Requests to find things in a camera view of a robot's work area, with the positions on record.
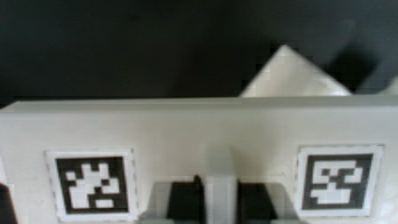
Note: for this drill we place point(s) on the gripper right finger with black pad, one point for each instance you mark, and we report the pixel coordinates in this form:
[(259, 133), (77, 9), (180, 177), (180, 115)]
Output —
[(266, 206)]

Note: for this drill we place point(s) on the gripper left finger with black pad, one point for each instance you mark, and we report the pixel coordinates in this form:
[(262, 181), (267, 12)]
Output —
[(177, 203)]

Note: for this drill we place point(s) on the white front panel with peg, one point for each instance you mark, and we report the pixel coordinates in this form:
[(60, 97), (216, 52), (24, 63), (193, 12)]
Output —
[(90, 150)]

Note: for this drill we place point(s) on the white cabinet drawer box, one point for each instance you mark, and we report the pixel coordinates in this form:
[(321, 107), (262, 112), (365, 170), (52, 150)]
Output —
[(292, 78)]

